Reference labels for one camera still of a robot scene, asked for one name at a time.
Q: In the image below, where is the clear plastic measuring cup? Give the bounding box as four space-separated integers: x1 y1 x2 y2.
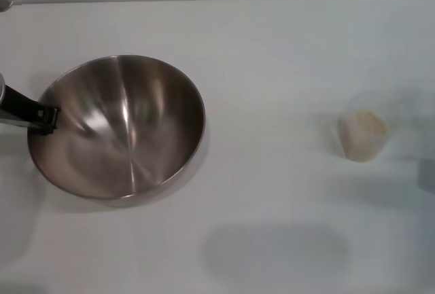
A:
337 92 402 164

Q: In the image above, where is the stainless steel mixing bowl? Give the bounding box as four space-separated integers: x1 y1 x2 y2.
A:
27 54 207 200

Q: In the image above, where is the white uncooked rice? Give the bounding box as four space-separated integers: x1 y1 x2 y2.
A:
338 109 389 163

